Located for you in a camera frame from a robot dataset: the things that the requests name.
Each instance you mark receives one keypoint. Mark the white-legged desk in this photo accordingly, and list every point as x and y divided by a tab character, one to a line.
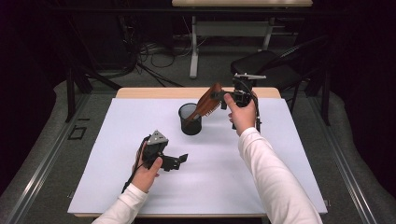
233	28

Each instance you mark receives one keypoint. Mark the white table sheet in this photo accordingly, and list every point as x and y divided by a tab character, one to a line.
218	161

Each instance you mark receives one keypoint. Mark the black folding chair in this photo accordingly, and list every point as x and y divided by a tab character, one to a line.
274	67

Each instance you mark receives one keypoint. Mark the black metal stand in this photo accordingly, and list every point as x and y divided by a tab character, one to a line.
71	93
325	99

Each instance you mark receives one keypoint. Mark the person's left hand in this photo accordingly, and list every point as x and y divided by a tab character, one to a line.
144	179

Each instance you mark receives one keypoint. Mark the wooden hairbrush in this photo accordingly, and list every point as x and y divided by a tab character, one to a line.
207	102

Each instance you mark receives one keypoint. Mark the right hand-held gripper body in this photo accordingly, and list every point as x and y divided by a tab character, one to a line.
242	91

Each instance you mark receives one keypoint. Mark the person's right hand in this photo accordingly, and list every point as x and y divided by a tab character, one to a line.
243	118

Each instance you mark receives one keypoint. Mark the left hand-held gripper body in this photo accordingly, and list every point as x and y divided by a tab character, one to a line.
155	146

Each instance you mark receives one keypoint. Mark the black mesh cup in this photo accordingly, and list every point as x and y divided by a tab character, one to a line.
190	127

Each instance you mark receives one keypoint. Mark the grey floor rail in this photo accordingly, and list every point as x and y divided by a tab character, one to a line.
341	158
46	158

